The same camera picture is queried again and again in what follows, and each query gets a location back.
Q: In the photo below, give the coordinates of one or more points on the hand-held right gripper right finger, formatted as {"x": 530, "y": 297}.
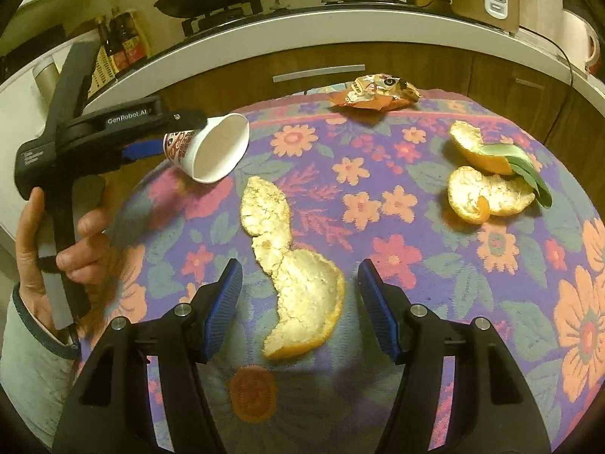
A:
{"x": 378, "y": 307}

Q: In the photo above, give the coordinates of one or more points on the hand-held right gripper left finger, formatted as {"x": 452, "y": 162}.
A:
{"x": 222, "y": 307}

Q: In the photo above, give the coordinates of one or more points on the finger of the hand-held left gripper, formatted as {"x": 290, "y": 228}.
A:
{"x": 142, "y": 150}
{"x": 186, "y": 117}

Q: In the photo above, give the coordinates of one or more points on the patterned paper cup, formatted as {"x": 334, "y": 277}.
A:
{"x": 217, "y": 151}

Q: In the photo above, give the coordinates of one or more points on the large orange peel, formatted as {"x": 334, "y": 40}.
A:
{"x": 302, "y": 293}

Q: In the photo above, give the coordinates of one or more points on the person's left forearm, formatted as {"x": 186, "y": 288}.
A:
{"x": 33, "y": 378}

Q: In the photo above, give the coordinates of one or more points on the person's left hand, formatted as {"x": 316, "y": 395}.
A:
{"x": 92, "y": 227}

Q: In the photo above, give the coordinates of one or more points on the floral tablecloth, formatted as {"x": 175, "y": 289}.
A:
{"x": 401, "y": 246}

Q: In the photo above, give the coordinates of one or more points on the dark sauce bottle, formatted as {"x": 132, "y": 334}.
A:
{"x": 108, "y": 47}
{"x": 130, "y": 38}

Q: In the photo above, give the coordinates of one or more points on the crumpled shiny snack wrapper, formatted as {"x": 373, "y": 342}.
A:
{"x": 373, "y": 92}

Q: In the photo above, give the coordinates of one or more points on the green vegetable leaf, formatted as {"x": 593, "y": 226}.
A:
{"x": 524, "y": 170}

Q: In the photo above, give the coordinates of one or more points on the white electric kettle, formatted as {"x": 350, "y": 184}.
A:
{"x": 579, "y": 42}

